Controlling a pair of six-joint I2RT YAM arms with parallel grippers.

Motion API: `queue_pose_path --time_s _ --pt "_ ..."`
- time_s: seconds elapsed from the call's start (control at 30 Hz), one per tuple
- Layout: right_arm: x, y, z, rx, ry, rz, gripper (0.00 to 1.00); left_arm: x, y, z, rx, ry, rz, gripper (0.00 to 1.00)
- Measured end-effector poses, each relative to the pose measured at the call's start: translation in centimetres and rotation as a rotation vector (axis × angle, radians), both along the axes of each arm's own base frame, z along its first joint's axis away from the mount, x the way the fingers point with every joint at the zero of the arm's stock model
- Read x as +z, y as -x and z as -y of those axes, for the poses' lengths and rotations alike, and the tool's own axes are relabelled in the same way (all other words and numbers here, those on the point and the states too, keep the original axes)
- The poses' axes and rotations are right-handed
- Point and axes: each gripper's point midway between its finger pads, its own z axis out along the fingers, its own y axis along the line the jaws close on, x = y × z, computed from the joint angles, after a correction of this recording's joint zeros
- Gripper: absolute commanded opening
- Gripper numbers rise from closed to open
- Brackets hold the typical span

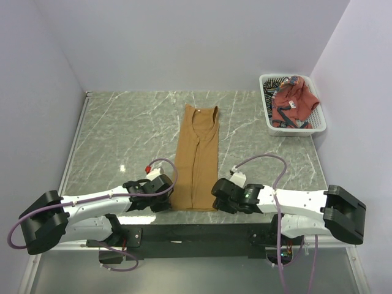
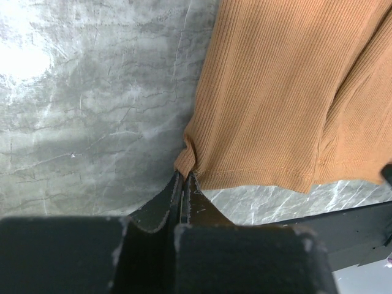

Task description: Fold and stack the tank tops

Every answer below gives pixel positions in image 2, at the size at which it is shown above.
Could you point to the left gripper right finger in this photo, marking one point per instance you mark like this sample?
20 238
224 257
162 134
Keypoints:
213 255

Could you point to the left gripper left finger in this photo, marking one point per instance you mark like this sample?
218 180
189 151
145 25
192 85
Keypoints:
104 254

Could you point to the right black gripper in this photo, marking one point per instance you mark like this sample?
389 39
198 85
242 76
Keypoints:
386 173

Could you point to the tan ribbed tank top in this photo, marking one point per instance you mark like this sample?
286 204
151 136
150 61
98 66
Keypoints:
292 94

